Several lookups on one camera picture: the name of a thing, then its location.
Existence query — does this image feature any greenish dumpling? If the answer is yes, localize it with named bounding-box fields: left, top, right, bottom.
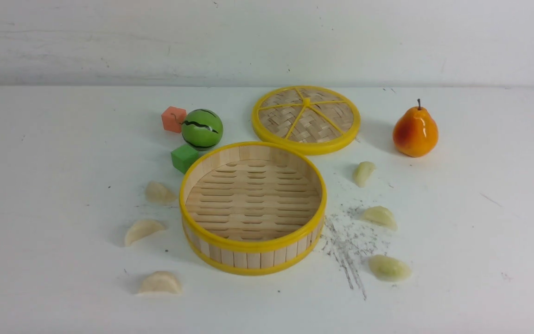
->
left=352, top=161, right=376, bottom=188
left=361, top=206, right=398, bottom=231
left=368, top=255, right=413, bottom=283

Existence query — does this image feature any white dumpling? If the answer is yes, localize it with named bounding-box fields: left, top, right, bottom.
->
left=138, top=271, right=183, bottom=295
left=145, top=180, right=178, bottom=206
left=124, top=219, right=166, bottom=247

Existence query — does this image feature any yellow bamboo steamer tray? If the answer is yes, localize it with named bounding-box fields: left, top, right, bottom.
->
left=179, top=141, right=328, bottom=276

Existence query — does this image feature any yellow woven steamer lid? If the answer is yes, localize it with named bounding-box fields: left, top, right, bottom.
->
left=251, top=85, right=362, bottom=155

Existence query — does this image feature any green toy watermelon ball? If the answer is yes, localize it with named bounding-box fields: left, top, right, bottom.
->
left=181, top=109, right=224, bottom=151

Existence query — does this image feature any green foam cube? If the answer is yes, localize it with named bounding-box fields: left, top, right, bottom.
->
left=170, top=144, right=200, bottom=174

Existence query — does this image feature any orange foam cube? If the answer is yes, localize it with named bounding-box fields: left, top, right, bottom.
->
left=161, top=106, right=187, bottom=134

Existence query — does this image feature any orange toy pear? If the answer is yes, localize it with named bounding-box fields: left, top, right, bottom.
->
left=393, top=98, right=439, bottom=158

